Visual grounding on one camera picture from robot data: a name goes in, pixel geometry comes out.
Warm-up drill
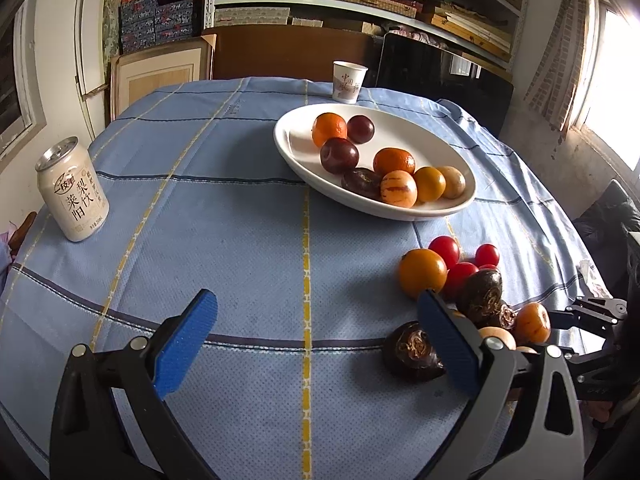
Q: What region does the dark purple passion fruit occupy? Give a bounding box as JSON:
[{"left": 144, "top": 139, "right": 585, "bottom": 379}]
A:
[{"left": 456, "top": 268, "right": 504, "bottom": 328}]

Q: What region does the smooth orange round fruit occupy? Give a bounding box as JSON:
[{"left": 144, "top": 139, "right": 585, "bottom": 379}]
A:
[{"left": 398, "top": 248, "right": 448, "bottom": 301}]

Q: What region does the mandarin orange with green stem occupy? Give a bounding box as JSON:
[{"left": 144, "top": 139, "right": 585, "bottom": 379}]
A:
[{"left": 373, "top": 147, "right": 416, "bottom": 177}]

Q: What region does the black flat screen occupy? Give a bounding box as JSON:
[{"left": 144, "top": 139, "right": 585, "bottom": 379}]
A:
[{"left": 375, "top": 31, "right": 515, "bottom": 138}]

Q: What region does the pink floral cloth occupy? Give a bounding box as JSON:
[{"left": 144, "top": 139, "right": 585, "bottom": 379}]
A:
[{"left": 392, "top": 25, "right": 451, "bottom": 50}]

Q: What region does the brown wooden board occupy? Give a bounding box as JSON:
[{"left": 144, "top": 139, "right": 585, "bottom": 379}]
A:
[{"left": 202, "top": 25, "right": 386, "bottom": 81}]

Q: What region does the blue plaid tablecloth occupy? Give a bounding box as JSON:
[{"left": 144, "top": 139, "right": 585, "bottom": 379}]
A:
[{"left": 0, "top": 76, "right": 613, "bottom": 480}]

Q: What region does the crumpled white tissue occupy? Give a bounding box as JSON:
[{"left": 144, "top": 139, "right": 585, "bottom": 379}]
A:
[{"left": 575, "top": 259, "right": 608, "bottom": 296}]

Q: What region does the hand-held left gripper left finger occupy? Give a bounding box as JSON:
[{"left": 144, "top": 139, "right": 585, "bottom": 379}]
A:
[{"left": 49, "top": 288, "right": 218, "bottom": 480}]

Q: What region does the light wood framed panel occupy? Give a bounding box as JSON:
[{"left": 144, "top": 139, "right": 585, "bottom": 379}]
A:
[{"left": 110, "top": 34, "right": 218, "bottom": 121}]

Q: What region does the large mandarin orange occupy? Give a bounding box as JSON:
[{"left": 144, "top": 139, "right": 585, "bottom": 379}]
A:
[{"left": 312, "top": 112, "right": 348, "bottom": 148}]

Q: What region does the black jacket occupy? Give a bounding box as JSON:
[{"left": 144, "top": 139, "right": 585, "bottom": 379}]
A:
[{"left": 572, "top": 180, "right": 640, "bottom": 261}]

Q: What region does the white metal shelf rack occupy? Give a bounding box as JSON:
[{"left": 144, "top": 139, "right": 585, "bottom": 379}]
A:
[{"left": 202, "top": 0, "right": 531, "bottom": 73}]

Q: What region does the red cherry tomato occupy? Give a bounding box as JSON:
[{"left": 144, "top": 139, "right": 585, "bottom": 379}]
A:
[
  {"left": 428, "top": 235, "right": 461, "bottom": 268},
  {"left": 474, "top": 243, "right": 500, "bottom": 268},
  {"left": 444, "top": 262, "right": 479, "bottom": 302}
]

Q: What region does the dark mangosteen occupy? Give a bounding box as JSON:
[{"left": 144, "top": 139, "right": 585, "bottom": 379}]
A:
[
  {"left": 383, "top": 321, "right": 447, "bottom": 382},
  {"left": 341, "top": 167, "right": 383, "bottom": 200}
]

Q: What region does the white paper cup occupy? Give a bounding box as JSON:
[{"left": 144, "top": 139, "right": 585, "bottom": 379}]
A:
[{"left": 332, "top": 60, "right": 369, "bottom": 105}]

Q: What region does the yellow-orange round fruit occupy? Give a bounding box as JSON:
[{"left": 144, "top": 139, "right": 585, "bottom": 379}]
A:
[{"left": 413, "top": 166, "right": 447, "bottom": 204}]

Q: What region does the white framed window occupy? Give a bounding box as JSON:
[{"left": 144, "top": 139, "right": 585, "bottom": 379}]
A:
[{"left": 0, "top": 0, "right": 48, "bottom": 161}]

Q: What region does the small orange striped fruit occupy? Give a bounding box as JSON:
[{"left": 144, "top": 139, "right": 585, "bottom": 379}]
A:
[{"left": 513, "top": 302, "right": 552, "bottom": 346}]

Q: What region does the dark red plum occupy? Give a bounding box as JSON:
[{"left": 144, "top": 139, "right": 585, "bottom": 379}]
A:
[
  {"left": 346, "top": 115, "right": 376, "bottom": 145},
  {"left": 320, "top": 137, "right": 360, "bottom": 175}
]

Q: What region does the stack of blue floral boxes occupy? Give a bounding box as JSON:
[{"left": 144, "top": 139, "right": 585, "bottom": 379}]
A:
[{"left": 119, "top": 0, "right": 206, "bottom": 56}]

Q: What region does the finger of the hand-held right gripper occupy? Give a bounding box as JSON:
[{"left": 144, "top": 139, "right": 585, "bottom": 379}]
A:
[
  {"left": 567, "top": 339, "right": 619, "bottom": 367},
  {"left": 550, "top": 297, "right": 628, "bottom": 332}
]

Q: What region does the brick pattern curtain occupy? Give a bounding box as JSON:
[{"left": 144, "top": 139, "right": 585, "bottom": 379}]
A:
[{"left": 525, "top": 0, "right": 593, "bottom": 133}]

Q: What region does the white drink can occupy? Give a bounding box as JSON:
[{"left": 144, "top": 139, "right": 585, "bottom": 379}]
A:
[{"left": 35, "top": 136, "right": 110, "bottom": 243}]

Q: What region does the green marbled slab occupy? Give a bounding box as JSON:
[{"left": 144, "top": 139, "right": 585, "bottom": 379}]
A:
[{"left": 102, "top": 0, "right": 123, "bottom": 56}]

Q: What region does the striped pepino melon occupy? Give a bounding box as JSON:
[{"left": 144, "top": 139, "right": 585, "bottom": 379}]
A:
[{"left": 380, "top": 170, "right": 418, "bottom": 208}]

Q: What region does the bright window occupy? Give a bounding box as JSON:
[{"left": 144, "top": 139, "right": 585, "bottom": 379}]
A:
[{"left": 570, "top": 0, "right": 640, "bottom": 181}]

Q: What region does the white leaning strip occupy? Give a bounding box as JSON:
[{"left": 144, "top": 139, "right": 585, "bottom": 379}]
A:
[{"left": 74, "top": 0, "right": 108, "bottom": 141}]

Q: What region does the white oval plate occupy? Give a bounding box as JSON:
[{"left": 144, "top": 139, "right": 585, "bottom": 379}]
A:
[{"left": 273, "top": 104, "right": 477, "bottom": 222}]

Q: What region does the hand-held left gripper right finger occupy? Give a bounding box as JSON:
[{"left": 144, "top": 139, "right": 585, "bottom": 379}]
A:
[{"left": 417, "top": 288, "right": 586, "bottom": 480}]

